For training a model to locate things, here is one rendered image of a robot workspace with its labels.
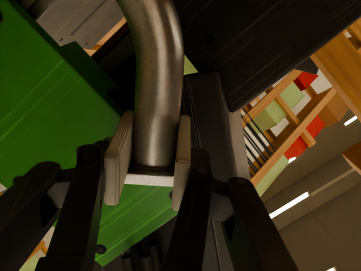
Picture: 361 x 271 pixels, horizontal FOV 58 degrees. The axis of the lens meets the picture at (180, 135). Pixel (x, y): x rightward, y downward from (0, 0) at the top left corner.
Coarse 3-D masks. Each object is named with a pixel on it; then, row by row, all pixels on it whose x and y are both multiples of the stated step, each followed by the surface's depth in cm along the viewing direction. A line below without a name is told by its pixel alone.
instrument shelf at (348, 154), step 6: (360, 144) 71; (348, 150) 73; (354, 150) 71; (360, 150) 69; (348, 156) 70; (354, 156) 68; (360, 156) 66; (348, 162) 74; (354, 162) 66; (360, 162) 64; (354, 168) 71; (360, 168) 62; (360, 174) 67
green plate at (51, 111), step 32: (0, 0) 21; (0, 32) 21; (32, 32) 21; (0, 64) 22; (32, 64) 22; (64, 64) 22; (96, 64) 30; (0, 96) 23; (32, 96) 23; (64, 96) 23; (96, 96) 23; (0, 128) 24; (32, 128) 24; (64, 128) 24; (96, 128) 24; (0, 160) 25; (32, 160) 25; (64, 160) 25; (128, 192) 26; (160, 192) 26; (128, 224) 27; (160, 224) 27; (96, 256) 29
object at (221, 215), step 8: (192, 152) 19; (200, 152) 19; (192, 160) 18; (200, 160) 18; (208, 160) 18; (192, 168) 17; (208, 168) 17; (216, 184) 16; (224, 184) 16; (216, 192) 15; (224, 192) 15; (216, 200) 15; (224, 200) 15; (216, 208) 15; (224, 208) 15; (232, 208) 15; (216, 216) 16; (224, 216) 15; (232, 216) 15
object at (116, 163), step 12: (120, 120) 21; (132, 120) 21; (120, 132) 19; (132, 132) 21; (120, 144) 17; (108, 156) 16; (120, 156) 17; (108, 168) 16; (120, 168) 17; (108, 180) 16; (120, 180) 17; (108, 192) 17; (120, 192) 18; (108, 204) 17
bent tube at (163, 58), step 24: (120, 0) 18; (144, 0) 18; (168, 0) 18; (144, 24) 18; (168, 24) 18; (144, 48) 19; (168, 48) 19; (144, 72) 19; (168, 72) 19; (144, 96) 20; (168, 96) 20; (144, 120) 20; (168, 120) 20; (144, 144) 20; (168, 144) 21; (144, 168) 21; (168, 168) 21
